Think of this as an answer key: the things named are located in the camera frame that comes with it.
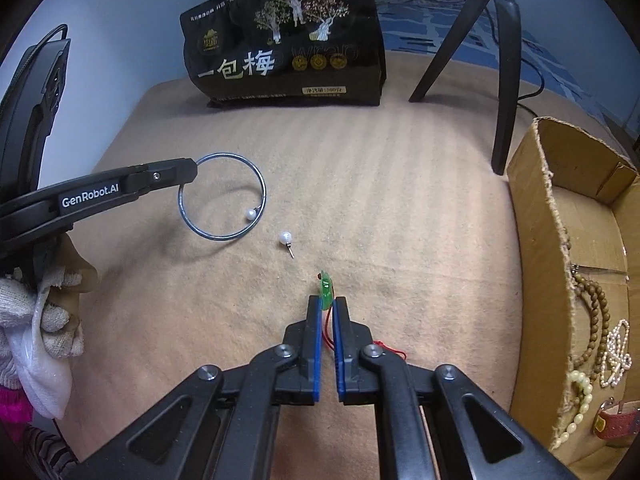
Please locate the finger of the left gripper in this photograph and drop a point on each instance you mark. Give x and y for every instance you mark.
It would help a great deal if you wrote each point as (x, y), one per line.
(145, 177)

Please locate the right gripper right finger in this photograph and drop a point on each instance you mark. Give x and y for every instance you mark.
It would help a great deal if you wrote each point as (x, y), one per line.
(354, 382)

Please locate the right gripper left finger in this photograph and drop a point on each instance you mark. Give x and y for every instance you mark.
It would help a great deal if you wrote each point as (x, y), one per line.
(298, 380)

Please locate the silver bangle with pearl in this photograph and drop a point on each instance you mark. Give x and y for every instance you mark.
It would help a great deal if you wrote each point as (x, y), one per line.
(230, 180)

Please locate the brown wooden bead mala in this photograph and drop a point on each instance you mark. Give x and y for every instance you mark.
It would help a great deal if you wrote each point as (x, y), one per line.
(589, 297)

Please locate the left hand white glove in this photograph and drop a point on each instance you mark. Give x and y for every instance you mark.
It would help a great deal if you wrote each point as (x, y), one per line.
(41, 329)

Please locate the single pearl earring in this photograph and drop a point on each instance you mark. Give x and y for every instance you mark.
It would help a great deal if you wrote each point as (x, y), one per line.
(285, 239)

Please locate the tan blanket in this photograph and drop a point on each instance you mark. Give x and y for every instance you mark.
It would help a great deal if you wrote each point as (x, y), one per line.
(394, 207)

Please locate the cardboard box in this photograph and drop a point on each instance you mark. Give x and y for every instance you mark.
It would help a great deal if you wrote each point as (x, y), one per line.
(576, 206)

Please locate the black snack bag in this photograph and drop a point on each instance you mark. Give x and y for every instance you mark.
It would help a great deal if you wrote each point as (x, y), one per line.
(285, 52)

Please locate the black tripod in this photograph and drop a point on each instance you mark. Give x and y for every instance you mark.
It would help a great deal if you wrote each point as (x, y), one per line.
(494, 26)

